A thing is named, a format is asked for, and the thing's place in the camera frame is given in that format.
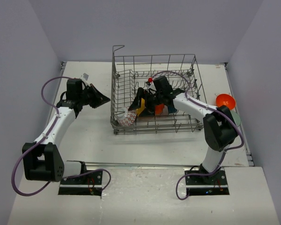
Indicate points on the red patterned white bowl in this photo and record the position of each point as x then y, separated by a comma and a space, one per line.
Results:
125, 117

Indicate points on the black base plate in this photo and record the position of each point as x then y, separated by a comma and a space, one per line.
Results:
90, 180
219, 178

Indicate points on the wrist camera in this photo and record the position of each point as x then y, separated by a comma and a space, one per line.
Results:
150, 86
85, 77

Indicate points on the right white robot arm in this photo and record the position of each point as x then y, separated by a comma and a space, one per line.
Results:
220, 129

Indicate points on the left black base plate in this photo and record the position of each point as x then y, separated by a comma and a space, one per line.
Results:
90, 180

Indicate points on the yellow bowl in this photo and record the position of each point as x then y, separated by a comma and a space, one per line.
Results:
142, 107

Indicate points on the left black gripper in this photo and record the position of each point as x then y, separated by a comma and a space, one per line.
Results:
102, 100

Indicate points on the orange plastic bowl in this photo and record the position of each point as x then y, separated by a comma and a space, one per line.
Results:
226, 100

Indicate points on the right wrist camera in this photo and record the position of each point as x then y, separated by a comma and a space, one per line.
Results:
150, 86

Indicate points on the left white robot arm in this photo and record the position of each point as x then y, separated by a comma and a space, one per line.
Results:
42, 160

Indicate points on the orange white bowl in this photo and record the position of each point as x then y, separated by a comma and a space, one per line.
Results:
159, 109

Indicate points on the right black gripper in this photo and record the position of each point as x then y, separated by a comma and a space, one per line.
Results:
149, 110

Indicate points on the pale green ceramic bowl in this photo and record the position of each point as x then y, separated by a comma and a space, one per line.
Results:
236, 118

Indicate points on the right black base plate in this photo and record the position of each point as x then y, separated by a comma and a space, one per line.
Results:
219, 178

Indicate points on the teal white bowl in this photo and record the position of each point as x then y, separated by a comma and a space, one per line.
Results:
171, 109

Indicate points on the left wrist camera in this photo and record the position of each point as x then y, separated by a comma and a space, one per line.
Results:
85, 77

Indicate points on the grey wire dish rack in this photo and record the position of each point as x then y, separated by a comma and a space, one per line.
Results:
130, 72

